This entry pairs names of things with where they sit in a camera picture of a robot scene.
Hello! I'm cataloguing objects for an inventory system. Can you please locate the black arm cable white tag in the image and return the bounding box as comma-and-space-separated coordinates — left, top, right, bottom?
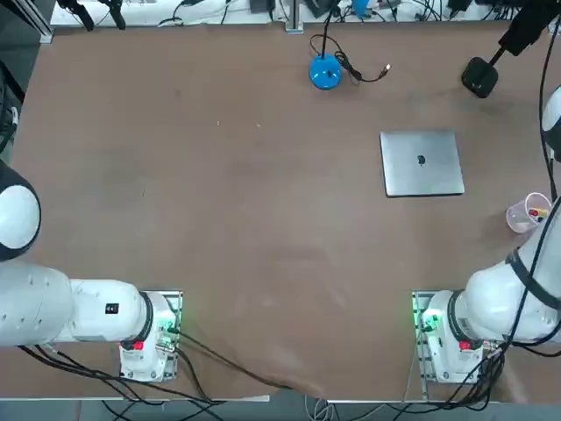
537, 25, 561, 203

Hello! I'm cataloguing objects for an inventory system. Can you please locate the blue desk lamp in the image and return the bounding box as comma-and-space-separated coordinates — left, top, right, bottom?
309, 0, 377, 91

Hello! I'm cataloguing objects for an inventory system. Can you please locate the aluminium post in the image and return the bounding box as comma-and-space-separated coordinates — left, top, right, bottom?
284, 0, 305, 33

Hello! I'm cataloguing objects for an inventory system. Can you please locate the black lamp cable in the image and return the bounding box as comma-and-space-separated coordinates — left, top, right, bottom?
309, 33, 392, 87

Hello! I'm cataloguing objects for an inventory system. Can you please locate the thick black base cable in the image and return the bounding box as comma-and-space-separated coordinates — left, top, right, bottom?
173, 327, 325, 396

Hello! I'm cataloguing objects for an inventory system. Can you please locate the grey laptop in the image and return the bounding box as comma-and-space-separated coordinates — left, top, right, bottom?
379, 126, 466, 199

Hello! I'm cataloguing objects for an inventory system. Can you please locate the black left arm cable bundle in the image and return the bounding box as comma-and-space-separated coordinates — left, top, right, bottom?
17, 344, 224, 404

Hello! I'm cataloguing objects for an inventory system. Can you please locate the black desktop phone stand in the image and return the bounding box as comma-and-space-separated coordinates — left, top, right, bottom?
460, 43, 509, 99

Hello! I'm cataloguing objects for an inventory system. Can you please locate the pink mesh pen cup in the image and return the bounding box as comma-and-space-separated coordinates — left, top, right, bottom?
506, 191, 553, 236

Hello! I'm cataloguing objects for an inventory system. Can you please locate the aluminium frame rail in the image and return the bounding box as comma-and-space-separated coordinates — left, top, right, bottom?
8, 0, 54, 44

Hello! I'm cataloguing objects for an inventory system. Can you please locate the black right base cable bundle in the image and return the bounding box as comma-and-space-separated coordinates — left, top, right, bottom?
437, 341, 561, 404

